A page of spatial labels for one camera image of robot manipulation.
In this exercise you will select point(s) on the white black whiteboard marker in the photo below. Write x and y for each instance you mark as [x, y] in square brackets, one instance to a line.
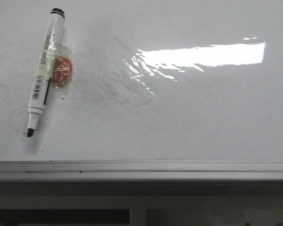
[45, 69]

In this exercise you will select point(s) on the white whiteboard with aluminium frame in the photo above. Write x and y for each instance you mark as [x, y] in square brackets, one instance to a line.
[162, 90]

